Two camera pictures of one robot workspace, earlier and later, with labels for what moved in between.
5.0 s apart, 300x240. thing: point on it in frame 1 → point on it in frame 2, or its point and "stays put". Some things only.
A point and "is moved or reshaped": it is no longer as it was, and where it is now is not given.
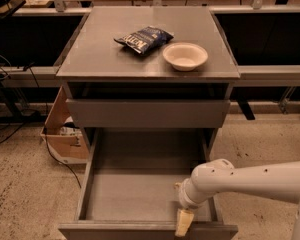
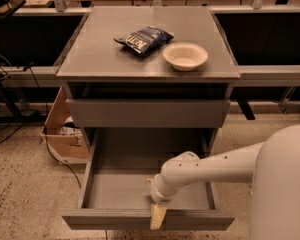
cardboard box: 63,138 stays put
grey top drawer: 150,112 stays put
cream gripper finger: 183,221 → 161,192
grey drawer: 128,186 is moved or reshaped
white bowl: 185,56 stays put
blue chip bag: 145,40 stays put
